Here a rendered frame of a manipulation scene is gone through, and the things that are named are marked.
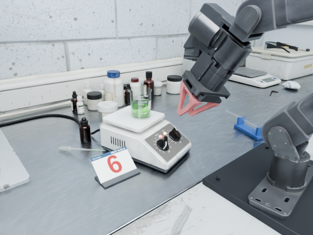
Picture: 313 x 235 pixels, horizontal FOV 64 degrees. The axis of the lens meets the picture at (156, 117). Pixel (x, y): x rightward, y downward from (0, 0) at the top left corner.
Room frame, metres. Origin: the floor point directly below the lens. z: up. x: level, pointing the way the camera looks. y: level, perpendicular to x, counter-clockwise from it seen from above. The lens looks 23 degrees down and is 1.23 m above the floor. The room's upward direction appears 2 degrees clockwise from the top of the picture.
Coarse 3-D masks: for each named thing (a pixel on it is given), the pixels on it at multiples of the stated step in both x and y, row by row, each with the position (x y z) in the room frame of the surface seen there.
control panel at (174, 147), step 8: (168, 128) 0.58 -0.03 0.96; (152, 136) 0.53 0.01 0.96; (168, 136) 0.55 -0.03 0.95; (152, 144) 0.50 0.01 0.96; (176, 144) 0.54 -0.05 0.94; (184, 144) 0.55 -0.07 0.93; (160, 152) 0.49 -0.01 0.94; (168, 152) 0.50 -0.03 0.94; (176, 152) 0.51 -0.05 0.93; (168, 160) 0.48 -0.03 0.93
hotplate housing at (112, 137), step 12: (108, 132) 0.56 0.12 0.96; (120, 132) 0.54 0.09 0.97; (132, 132) 0.53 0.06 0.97; (144, 132) 0.54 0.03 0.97; (108, 144) 0.56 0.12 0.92; (120, 144) 0.53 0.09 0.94; (132, 144) 0.52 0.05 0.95; (144, 144) 0.50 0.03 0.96; (132, 156) 0.52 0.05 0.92; (144, 156) 0.50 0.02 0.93; (156, 156) 0.48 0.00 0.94; (180, 156) 0.52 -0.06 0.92; (156, 168) 0.48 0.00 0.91; (168, 168) 0.47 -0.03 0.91
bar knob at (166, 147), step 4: (164, 136) 0.52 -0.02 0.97; (160, 140) 0.52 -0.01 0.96; (164, 140) 0.51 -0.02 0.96; (156, 144) 0.51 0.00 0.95; (160, 144) 0.51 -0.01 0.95; (164, 144) 0.50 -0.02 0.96; (168, 144) 0.52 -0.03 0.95; (160, 148) 0.50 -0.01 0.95; (164, 148) 0.50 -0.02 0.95; (168, 148) 0.51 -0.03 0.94
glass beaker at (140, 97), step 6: (132, 90) 0.60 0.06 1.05; (138, 90) 0.57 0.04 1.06; (144, 90) 0.57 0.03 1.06; (150, 90) 0.58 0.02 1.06; (132, 96) 0.58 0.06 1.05; (138, 96) 0.57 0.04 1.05; (144, 96) 0.57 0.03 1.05; (150, 96) 0.58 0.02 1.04; (132, 102) 0.58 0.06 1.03; (138, 102) 0.57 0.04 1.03; (144, 102) 0.57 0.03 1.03; (150, 102) 0.58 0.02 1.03; (132, 108) 0.58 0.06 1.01; (138, 108) 0.57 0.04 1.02; (144, 108) 0.57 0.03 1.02; (150, 108) 0.59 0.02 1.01; (132, 114) 0.58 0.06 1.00; (138, 114) 0.57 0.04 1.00; (144, 114) 0.57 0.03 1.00; (150, 114) 0.59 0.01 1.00
